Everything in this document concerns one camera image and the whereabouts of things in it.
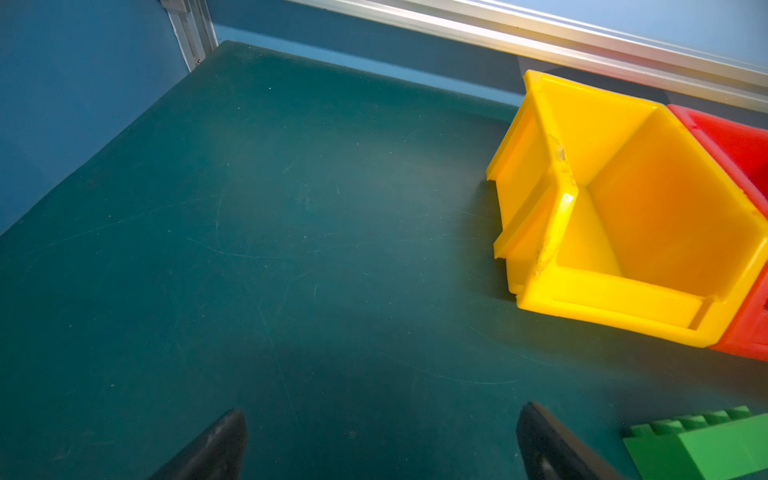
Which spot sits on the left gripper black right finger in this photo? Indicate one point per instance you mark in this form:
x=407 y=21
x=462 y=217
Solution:
x=549 y=450

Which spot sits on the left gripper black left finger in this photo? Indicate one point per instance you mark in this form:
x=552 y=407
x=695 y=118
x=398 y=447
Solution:
x=216 y=453

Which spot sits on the bright green lego brick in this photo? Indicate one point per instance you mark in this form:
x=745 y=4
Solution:
x=722 y=444

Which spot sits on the left yellow storage bin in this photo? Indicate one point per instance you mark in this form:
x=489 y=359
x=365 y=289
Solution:
x=613 y=213

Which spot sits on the red storage bin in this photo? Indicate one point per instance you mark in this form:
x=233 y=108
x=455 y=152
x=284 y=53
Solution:
x=741 y=152

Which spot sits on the aluminium frame rail back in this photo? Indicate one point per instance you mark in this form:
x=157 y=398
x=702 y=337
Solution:
x=524 y=32

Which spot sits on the aluminium frame post left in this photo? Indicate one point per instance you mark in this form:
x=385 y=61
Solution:
x=194 y=29

